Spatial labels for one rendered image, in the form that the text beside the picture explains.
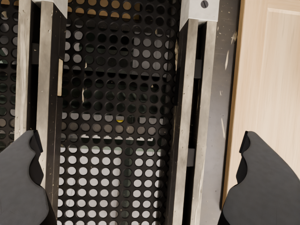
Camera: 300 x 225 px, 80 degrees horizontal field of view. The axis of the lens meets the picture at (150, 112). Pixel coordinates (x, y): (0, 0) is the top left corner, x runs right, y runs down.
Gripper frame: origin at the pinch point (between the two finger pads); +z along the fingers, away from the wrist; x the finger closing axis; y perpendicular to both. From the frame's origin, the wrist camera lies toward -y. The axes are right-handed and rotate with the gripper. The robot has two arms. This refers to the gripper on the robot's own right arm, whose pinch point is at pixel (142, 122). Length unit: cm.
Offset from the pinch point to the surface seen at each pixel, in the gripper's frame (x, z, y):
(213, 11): 13.3, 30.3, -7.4
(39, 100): -20.0, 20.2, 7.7
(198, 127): 10.8, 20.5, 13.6
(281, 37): 32.7, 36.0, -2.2
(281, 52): 32.6, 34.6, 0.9
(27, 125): -22.5, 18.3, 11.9
